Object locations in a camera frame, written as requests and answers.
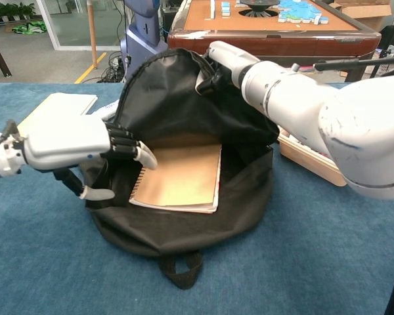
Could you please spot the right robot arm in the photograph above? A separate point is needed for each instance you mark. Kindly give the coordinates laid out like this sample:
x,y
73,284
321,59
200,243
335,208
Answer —
x,y
315,108

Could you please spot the blue purple robot base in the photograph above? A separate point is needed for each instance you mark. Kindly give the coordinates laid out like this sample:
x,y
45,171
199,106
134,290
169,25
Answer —
x,y
144,36

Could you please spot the white flat tube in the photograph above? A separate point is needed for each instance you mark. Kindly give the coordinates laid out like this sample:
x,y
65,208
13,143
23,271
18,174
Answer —
x,y
105,110

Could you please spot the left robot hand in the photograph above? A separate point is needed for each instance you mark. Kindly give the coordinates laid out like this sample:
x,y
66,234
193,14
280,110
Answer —
x,y
65,141

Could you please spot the brown mahjong table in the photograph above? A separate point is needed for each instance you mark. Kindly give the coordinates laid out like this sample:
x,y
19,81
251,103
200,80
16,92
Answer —
x,y
282,29

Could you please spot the blue mahjong tile pile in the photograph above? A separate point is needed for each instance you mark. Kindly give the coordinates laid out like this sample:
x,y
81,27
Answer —
x,y
298,11

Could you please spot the potted green plants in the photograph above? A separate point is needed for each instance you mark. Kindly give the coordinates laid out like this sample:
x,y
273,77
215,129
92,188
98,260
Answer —
x,y
10,11

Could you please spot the black mahjong table hub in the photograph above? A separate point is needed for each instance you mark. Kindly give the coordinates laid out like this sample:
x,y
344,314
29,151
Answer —
x,y
257,7

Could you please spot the white plastic basket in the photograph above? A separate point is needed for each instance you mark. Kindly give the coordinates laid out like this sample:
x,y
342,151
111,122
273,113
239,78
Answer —
x,y
385,68

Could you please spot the cardboard box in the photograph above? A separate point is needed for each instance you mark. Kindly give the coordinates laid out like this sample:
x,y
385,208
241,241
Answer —
x,y
367,13

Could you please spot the blue mahjong tile stack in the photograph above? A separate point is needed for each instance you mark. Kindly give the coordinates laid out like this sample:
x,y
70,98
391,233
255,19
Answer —
x,y
226,9

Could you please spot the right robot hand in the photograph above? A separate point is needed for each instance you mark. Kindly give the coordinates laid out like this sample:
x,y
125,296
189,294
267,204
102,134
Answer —
x,y
230,62

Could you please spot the green cloth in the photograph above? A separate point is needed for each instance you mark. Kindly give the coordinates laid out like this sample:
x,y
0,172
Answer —
x,y
29,27

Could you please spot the beige plastic tray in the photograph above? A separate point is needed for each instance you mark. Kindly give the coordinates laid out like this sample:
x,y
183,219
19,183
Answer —
x,y
308,157

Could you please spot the black tripod leg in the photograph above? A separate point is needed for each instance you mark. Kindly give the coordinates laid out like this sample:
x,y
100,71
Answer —
x,y
389,29

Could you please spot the white paper booklet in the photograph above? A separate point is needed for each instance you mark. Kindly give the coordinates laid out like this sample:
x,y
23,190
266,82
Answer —
x,y
65,105

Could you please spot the brown spiral notebook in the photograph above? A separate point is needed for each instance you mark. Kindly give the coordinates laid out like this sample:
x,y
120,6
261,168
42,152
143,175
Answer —
x,y
184,177

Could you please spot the wooden pole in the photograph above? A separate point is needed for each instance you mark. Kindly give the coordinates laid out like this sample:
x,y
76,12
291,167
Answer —
x,y
92,33

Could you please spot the black backpack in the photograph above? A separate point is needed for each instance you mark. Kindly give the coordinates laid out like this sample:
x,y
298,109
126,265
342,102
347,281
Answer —
x,y
184,108

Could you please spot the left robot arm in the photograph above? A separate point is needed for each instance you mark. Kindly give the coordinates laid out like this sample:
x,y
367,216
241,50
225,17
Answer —
x,y
3,154

